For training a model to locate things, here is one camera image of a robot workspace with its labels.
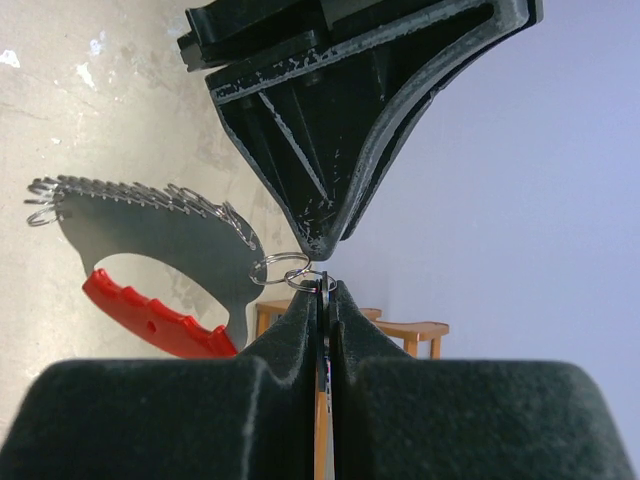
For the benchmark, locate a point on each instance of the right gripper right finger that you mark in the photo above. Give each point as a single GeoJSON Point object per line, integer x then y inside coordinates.
{"type": "Point", "coordinates": [398, 417]}

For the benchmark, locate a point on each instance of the silver key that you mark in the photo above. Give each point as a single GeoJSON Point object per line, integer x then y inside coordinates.
{"type": "Point", "coordinates": [325, 320]}

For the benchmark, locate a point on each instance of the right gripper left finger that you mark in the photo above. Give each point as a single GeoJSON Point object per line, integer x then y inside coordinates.
{"type": "Point", "coordinates": [247, 417]}

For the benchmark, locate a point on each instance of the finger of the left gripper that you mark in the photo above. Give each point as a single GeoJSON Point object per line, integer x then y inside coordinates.
{"type": "Point", "coordinates": [455, 35]}
{"type": "Point", "coordinates": [300, 120]}

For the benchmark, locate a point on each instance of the wooden shelf rack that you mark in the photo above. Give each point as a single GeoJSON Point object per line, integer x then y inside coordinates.
{"type": "Point", "coordinates": [412, 335]}

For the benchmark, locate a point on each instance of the red grey key holder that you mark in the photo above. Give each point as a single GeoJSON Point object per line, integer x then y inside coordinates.
{"type": "Point", "coordinates": [209, 243]}

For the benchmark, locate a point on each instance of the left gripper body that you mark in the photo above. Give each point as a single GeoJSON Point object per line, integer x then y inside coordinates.
{"type": "Point", "coordinates": [226, 32]}

